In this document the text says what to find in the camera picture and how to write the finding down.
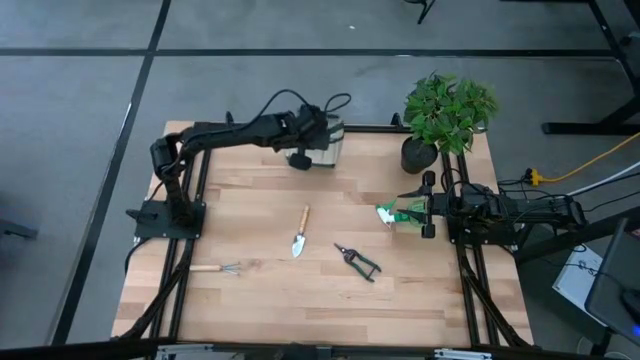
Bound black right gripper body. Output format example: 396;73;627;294
421;170;454;240

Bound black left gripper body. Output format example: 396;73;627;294
288;103;332;172

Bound green spray bottle white nozzle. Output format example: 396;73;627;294
375;198;427;229

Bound beige green canvas garden bag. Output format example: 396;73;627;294
284;113;347;169

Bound green handle pruning shears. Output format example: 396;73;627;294
333;242;383;283

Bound wooden handle garden trowel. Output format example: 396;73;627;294
291;204;311;259

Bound wooden handle hand rake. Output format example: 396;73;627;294
189;262;243;277

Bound green potted plant black pot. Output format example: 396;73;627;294
400;71;500;176

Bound yellow power plug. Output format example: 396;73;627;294
523;167;545;188

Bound black diagonal support bar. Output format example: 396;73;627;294
514;205;640;265

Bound white flat box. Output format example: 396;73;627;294
551;243;609;327

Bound black chair leg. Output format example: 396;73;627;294
403;0;437;25

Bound dark computer monitor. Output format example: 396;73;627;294
583;217;640;347

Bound dark furniture foot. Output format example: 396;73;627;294
0;218;39;241

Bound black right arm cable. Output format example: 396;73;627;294
439;167;501;221

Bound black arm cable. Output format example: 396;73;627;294
249;88;353;132
439;167;501;221

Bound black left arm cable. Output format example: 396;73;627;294
249;88;353;132

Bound black aluminium table frame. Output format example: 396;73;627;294
112;110;536;351

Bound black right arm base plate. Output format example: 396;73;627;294
446;214;519;246

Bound yellow extension cable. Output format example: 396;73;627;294
542;131;640;184

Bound white cable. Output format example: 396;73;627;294
567;162;640;197

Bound black desk leg frame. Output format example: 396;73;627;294
541;0;640;136

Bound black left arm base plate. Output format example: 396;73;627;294
125;199;207;240

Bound black camera rig bar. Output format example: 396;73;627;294
0;338;640;360

